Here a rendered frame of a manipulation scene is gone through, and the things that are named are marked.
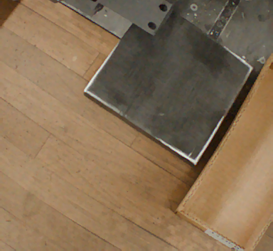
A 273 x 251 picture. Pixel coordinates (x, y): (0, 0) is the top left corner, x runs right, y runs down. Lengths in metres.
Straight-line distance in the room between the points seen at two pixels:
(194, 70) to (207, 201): 0.17
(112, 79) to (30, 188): 0.17
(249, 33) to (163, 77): 0.16
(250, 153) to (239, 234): 0.11
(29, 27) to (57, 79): 0.08
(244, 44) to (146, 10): 0.28
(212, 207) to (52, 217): 0.21
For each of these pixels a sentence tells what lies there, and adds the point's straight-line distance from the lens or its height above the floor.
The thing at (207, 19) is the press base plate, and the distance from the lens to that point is 1.18.
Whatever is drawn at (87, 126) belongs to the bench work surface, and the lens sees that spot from 1.12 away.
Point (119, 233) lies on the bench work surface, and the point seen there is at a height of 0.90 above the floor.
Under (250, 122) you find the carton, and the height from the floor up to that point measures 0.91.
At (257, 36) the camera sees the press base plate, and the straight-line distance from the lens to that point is 1.19.
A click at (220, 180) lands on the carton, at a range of 1.12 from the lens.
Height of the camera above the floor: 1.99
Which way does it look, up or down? 75 degrees down
